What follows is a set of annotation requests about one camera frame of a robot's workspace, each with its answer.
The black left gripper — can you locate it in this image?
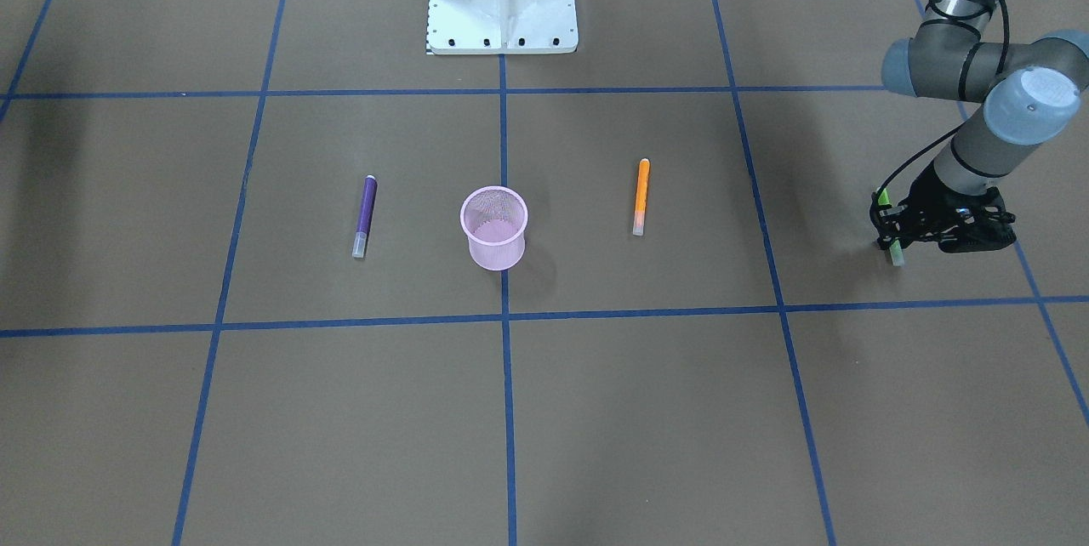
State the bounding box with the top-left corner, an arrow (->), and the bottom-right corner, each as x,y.
869,163 -> 979,251

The green highlighter pen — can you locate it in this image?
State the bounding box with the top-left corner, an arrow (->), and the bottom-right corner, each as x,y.
874,189 -> 906,267

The orange highlighter pen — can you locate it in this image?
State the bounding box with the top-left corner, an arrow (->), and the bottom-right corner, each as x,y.
631,158 -> 651,236

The purple marker pen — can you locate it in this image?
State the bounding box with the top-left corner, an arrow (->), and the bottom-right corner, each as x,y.
351,174 -> 379,259

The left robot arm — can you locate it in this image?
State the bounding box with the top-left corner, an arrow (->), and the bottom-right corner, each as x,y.
869,0 -> 1088,253

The pink mesh pen holder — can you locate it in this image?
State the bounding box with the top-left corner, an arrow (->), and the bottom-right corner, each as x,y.
458,185 -> 529,271

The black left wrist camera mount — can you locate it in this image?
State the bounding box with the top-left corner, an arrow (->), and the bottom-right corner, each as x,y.
938,186 -> 1018,254

